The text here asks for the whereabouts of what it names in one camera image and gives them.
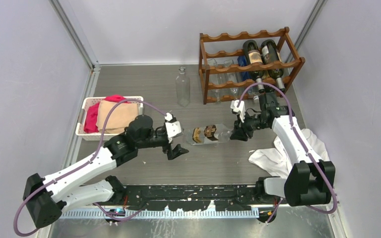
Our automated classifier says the dark green wine bottle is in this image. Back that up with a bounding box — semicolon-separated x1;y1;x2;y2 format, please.
261;70;271;84

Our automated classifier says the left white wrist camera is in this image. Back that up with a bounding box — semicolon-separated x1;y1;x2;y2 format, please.
164;113;183;139

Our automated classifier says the blue square glass bottle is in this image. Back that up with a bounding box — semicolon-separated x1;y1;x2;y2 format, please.
237;56;260;99

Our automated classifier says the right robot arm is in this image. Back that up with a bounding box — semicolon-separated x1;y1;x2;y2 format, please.
230;93;337;208

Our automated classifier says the beige folded cloth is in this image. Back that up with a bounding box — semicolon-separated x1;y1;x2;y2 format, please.
96;100;139;134

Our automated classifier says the tall clear glass bottle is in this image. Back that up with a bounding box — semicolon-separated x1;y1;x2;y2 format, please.
175;66;191;107

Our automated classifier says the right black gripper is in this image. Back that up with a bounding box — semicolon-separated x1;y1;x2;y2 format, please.
230;110;269;141

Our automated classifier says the wooden wine rack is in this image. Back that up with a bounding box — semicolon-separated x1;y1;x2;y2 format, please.
199;27;306;105

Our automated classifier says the white plastic basket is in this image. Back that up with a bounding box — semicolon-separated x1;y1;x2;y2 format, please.
75;96;144;141

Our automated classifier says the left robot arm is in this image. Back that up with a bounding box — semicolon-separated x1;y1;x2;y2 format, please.
23;114;188;229

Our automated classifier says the green wine bottle front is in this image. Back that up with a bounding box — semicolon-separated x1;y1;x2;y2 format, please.
261;39;285;92

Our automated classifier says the white cloth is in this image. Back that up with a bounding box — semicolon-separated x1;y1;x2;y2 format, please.
249;128;329;179

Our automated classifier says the red cloth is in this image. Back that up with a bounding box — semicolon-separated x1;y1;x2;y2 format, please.
83;95;125;133

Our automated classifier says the clear whisky bottle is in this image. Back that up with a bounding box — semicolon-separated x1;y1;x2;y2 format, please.
184;123;232;145

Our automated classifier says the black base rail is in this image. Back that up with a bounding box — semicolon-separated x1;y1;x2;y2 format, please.
98;184;280;212

